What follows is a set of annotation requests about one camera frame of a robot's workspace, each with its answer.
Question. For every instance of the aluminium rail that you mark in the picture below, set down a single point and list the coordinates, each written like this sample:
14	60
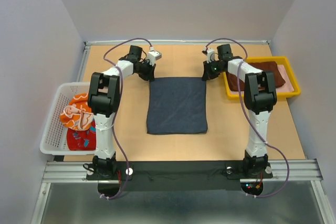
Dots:
83	63
172	42

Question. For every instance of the pink folded towel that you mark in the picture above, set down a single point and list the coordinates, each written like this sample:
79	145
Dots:
287	87

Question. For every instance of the white plastic basket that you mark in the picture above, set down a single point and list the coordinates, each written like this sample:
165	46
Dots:
54	138

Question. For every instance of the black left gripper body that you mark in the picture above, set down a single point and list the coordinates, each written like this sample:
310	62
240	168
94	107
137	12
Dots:
145	68

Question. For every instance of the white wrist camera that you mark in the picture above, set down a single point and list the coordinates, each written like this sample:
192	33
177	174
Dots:
152	56
209	53

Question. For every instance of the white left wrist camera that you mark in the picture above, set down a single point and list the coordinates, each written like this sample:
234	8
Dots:
152	56

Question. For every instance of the orange white patterned towel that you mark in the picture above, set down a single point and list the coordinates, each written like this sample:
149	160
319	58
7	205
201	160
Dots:
77	114

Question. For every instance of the aluminium back rail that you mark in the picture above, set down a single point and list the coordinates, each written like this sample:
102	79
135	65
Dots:
172	42

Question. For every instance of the red patterned towel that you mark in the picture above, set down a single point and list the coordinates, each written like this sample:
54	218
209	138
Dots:
82	140

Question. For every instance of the aluminium front rail frame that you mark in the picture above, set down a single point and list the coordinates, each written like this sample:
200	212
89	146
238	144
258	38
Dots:
300	170

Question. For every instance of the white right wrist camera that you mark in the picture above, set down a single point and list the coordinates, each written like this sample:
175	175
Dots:
209	53

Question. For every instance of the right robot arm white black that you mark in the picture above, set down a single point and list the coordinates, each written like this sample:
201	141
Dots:
258	98

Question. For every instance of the dark blue-grey towel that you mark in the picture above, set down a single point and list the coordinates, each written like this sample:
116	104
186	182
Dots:
177	105

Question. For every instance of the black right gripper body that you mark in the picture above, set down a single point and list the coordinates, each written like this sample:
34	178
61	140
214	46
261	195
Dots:
213	69

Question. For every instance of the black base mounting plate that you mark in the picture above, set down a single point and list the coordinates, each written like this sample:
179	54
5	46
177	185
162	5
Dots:
173	176

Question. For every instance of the aluminium left side rail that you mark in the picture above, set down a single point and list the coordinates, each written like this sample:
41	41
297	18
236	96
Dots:
83	63

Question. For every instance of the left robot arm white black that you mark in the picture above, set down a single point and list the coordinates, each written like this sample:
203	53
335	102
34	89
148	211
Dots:
105	92

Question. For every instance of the yellow plastic tray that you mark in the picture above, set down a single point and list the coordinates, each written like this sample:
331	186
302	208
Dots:
281	60

